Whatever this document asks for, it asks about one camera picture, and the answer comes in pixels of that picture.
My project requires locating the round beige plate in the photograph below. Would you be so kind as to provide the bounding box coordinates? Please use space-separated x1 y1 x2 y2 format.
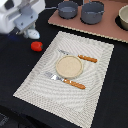
56 55 83 79

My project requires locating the small grey frying pan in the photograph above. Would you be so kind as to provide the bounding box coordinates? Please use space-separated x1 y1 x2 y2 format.
44 0 79 20

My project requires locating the grey pot with handles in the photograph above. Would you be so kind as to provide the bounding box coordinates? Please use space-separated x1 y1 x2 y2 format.
81 1 104 25

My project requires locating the beige bowl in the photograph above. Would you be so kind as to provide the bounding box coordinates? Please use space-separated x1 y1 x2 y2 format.
119 5 128 30

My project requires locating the fork with wooden handle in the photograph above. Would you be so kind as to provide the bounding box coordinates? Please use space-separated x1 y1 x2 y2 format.
45 72 86 89

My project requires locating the white toy fish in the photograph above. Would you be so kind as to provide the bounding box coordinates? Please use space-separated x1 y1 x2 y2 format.
27 29 40 39

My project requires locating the brown stove board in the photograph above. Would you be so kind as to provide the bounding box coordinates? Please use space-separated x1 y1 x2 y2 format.
48 0 128 43

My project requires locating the knife with wooden handle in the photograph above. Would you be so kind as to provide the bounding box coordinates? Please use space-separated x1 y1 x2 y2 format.
58 49 98 63

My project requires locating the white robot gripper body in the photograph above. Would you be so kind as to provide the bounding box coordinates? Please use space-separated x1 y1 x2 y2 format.
0 0 45 36

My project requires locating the red toy tomato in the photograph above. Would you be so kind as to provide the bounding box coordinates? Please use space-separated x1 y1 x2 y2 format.
31 41 43 52

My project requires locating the woven beige placemat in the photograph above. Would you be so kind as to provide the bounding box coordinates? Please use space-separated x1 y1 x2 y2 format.
12 31 115 128

